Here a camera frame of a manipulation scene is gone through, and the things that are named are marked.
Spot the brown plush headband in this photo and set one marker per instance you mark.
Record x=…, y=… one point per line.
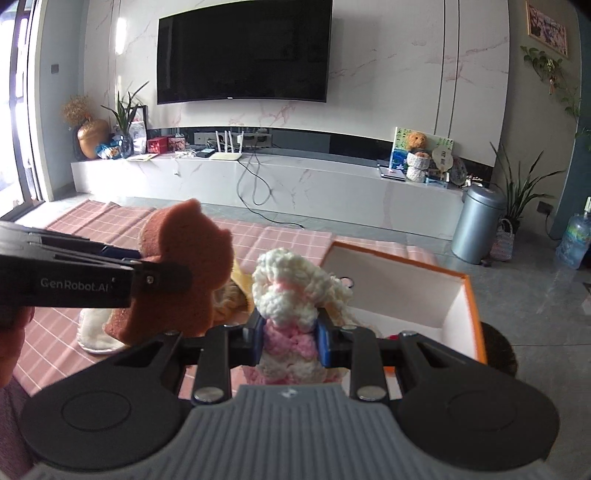
x=228, y=302

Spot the red gift box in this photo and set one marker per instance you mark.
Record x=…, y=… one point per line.
x=157, y=145

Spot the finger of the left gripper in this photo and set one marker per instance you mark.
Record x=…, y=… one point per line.
x=147, y=275

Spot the brown teddy bear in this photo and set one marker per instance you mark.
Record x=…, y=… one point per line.
x=416, y=141

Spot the person's left hand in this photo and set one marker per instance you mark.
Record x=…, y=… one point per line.
x=14, y=321

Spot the green plant glass vase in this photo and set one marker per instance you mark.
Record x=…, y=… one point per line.
x=124, y=112

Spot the white crochet basket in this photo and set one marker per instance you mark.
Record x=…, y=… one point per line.
x=418, y=164

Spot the green picture book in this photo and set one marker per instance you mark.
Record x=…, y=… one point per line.
x=399, y=150

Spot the white marble tv console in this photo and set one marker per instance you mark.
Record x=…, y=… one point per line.
x=281, y=184

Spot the white wifi router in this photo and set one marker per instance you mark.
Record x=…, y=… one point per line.
x=229, y=146

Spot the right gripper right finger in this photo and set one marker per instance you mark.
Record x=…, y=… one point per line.
x=413, y=356

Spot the orange cardboard box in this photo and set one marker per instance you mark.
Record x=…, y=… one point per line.
x=394, y=294

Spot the brown bear-shaped sponge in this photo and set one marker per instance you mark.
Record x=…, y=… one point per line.
x=188, y=257

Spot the pink checkered tablecloth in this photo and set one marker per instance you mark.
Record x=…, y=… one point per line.
x=50, y=352

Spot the blue water bottle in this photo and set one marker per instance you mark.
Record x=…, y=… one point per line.
x=575, y=241

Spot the framed wall picture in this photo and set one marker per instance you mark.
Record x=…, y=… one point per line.
x=546, y=30

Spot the white bath mitt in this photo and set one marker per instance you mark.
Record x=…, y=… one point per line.
x=91, y=336

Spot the black wall television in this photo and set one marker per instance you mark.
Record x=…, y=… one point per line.
x=246, y=50

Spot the grey metal trash bin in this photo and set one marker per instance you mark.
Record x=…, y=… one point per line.
x=476, y=229

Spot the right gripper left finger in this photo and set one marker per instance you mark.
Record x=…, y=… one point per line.
x=167, y=356

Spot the white pink crochet toy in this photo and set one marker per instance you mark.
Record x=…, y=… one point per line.
x=289, y=292

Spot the yellow microfiber cloth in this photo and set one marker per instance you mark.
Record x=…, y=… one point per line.
x=243, y=281

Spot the golden round vase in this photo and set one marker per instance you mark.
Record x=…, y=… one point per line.
x=91, y=134

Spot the woven small basket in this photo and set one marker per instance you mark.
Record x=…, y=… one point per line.
x=502, y=248

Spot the green potted plant right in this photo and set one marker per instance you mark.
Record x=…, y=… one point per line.
x=517, y=187

